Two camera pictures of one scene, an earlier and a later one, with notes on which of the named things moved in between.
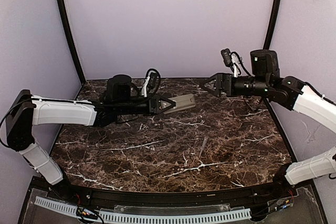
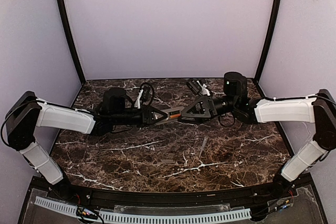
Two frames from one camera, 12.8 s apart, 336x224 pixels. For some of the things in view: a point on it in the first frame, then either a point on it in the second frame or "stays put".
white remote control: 182,102 → 174,114
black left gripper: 153,105 → 144,115
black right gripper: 227,85 → 210,106
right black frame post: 276,2 stays put
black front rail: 260,196 stays put
